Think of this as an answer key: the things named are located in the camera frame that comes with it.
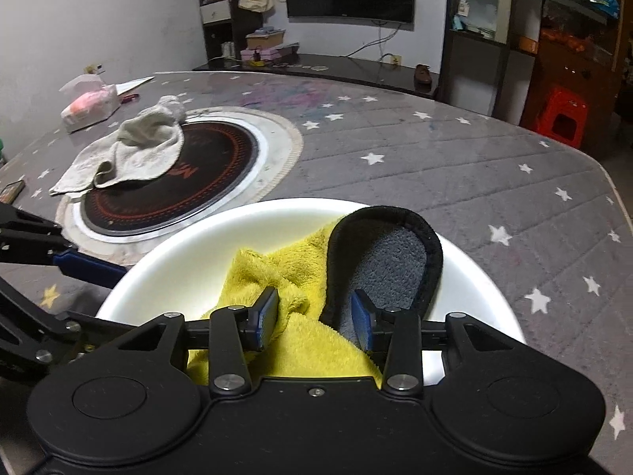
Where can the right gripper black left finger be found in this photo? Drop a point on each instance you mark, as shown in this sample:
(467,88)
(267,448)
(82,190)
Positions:
(218,345)

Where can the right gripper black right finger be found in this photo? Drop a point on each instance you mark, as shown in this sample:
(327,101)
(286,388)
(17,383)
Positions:
(395,339)

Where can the black round induction cooktop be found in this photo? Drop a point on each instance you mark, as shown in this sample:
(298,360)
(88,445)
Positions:
(215,159)

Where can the stack of boxes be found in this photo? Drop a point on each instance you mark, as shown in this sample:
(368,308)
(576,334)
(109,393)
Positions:
(268,45)

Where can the red plastic stool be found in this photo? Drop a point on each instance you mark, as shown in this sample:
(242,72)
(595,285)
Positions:
(563,117)

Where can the grey-white rag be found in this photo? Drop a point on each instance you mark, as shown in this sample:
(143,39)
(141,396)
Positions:
(143,148)

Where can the dark wooden display cabinet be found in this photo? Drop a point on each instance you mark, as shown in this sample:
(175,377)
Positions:
(581,46)

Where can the tissue pack in plastic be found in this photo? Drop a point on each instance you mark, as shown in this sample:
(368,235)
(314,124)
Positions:
(90,101)

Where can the white ceramic bowl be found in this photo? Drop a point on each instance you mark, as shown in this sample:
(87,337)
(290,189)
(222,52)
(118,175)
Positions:
(187,271)

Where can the black TV cabinet shelf unit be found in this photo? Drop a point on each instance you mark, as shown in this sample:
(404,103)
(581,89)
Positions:
(470,69)

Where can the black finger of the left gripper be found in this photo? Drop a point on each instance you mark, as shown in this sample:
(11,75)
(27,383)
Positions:
(34,342)
(27,239)

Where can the yellow microfiber cloth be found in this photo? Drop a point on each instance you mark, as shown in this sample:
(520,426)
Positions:
(390,253)

